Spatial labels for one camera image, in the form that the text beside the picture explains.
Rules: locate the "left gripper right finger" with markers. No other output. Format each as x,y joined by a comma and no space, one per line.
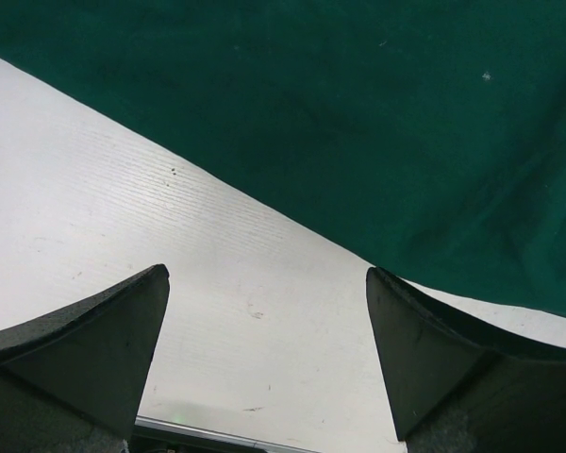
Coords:
456,383

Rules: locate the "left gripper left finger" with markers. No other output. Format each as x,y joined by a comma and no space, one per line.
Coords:
72,380

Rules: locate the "green surgical cloth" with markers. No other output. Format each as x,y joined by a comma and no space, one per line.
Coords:
427,137

